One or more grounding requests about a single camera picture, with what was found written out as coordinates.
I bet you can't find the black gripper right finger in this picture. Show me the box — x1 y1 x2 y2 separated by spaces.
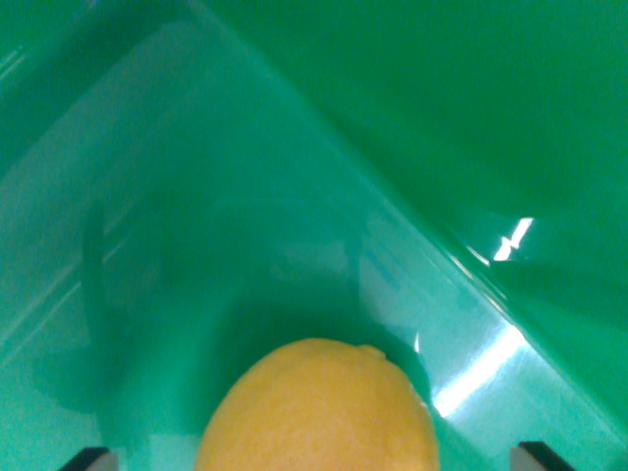
509 441 576 471

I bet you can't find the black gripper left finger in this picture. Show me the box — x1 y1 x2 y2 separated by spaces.
58 445 121 471

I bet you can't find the yellow lemon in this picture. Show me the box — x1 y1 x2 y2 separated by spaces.
194 337 440 471

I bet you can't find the green plastic tray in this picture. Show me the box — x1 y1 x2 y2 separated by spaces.
0 0 628 471

